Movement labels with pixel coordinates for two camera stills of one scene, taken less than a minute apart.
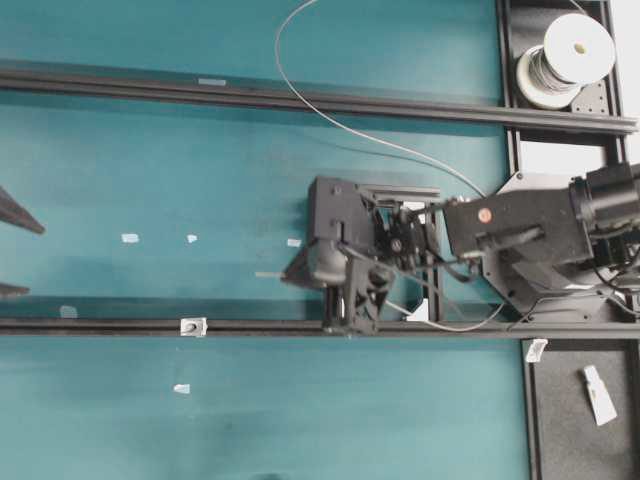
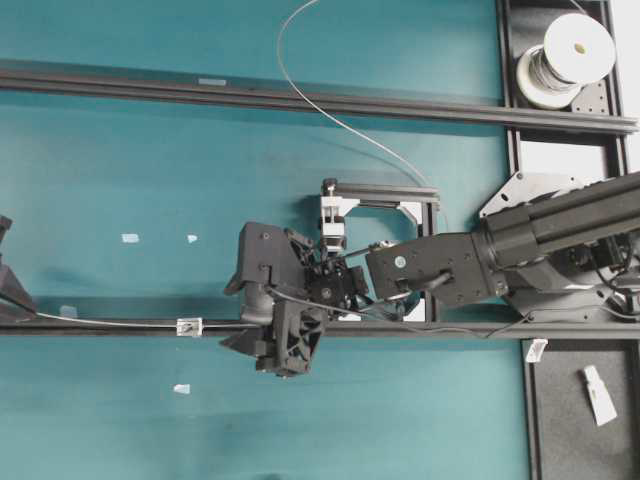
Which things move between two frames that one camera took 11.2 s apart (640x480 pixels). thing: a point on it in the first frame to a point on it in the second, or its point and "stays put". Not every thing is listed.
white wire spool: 576,51 stays put
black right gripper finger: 7,290 to 16,303
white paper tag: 604,405 stays put
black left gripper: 357,248 to 285,279
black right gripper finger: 14,213 to 5,224
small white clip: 194,327 stays put
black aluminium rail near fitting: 332,327 stays put
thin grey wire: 342,131 to 273,294
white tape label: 534,353 stays put
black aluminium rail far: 64,81 stays put
